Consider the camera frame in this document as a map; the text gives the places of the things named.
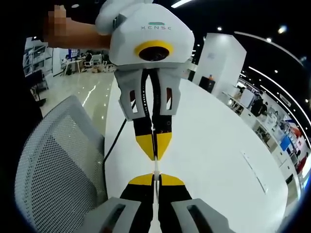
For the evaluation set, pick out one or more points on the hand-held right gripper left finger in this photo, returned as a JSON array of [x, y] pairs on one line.
[[136, 194]]

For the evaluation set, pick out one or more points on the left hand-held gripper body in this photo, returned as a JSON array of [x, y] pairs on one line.
[[155, 31]]

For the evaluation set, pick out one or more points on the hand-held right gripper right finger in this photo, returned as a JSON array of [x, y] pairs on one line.
[[175, 194]]

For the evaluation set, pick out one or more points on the black cabinet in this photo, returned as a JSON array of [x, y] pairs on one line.
[[207, 83]]

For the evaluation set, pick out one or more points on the white square pillar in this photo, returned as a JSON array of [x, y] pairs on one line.
[[218, 58]]

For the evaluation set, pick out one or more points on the metal strip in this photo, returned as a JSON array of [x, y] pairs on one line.
[[255, 172]]

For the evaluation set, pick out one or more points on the grey mesh office chair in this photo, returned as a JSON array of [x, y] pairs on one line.
[[60, 155]]

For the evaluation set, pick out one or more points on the white desk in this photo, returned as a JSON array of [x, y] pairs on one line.
[[73, 64]]

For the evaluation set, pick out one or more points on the row of white cabinets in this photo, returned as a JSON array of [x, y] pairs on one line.
[[274, 136]]

